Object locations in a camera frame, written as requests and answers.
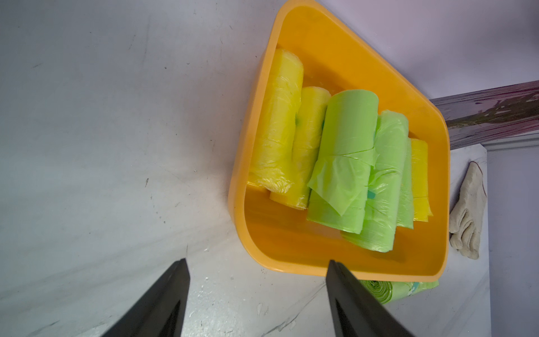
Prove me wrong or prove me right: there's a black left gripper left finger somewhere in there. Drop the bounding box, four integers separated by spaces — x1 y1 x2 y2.
104 259 190 337

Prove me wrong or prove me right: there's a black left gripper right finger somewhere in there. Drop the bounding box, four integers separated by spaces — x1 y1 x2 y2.
326 260 412 337

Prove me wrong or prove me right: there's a green trash bag roll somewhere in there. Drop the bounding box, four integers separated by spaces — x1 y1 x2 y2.
307 90 379 234
359 280 439 304
397 138 414 229
341 110 410 253

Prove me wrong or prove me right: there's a yellow trash bag roll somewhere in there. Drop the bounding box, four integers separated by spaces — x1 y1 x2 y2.
411 138 433 222
249 49 304 193
270 86 331 210

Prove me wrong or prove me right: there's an orange plastic storage box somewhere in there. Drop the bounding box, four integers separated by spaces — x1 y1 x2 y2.
228 1 451 282

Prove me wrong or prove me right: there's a cream work glove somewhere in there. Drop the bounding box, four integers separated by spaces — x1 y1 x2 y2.
449 161 488 260

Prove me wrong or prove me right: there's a purple glass vase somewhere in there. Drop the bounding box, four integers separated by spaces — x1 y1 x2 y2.
431 81 538 150

